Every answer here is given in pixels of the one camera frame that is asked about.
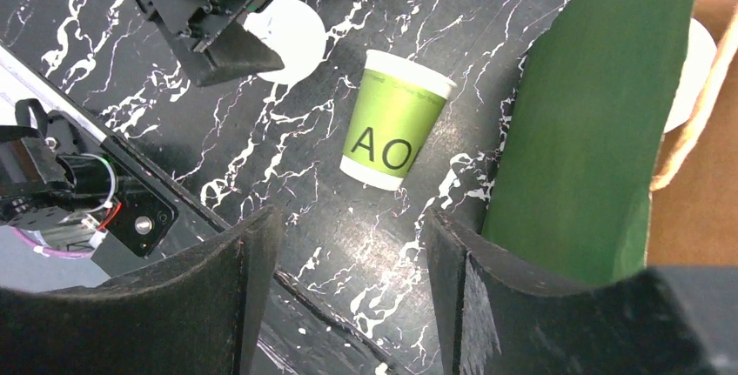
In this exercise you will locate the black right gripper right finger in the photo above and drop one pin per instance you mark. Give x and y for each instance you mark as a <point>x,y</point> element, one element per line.
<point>498,314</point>

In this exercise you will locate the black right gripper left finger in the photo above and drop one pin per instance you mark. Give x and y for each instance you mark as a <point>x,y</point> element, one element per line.
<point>196,312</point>

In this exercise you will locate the green paper bag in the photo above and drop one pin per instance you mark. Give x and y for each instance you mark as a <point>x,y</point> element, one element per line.
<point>586,148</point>

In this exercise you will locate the green paper cup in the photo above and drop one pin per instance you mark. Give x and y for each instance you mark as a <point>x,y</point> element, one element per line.
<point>398,103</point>

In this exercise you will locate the white cup lid stack front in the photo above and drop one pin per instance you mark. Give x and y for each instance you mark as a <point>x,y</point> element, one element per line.
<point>296,33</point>

